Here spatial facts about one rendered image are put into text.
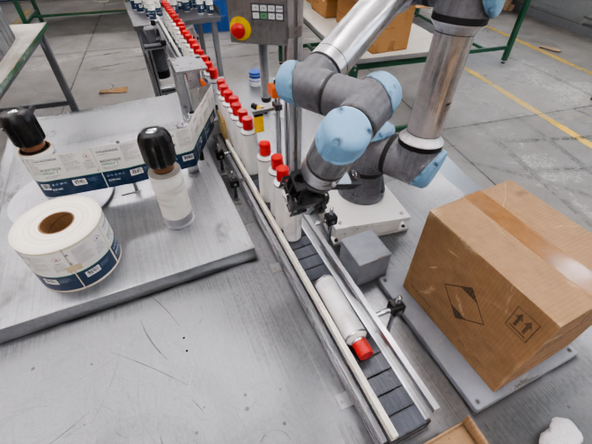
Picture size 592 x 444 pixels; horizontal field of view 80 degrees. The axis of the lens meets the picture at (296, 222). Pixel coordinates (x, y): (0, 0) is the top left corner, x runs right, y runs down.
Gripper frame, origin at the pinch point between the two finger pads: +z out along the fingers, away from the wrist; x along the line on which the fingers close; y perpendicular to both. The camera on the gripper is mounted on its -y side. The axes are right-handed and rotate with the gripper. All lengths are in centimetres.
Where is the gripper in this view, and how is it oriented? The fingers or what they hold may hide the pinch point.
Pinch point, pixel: (305, 206)
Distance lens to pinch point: 83.9
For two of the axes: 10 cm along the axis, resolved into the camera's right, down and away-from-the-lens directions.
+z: -2.0, 3.0, 9.3
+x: 3.5, 9.1, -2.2
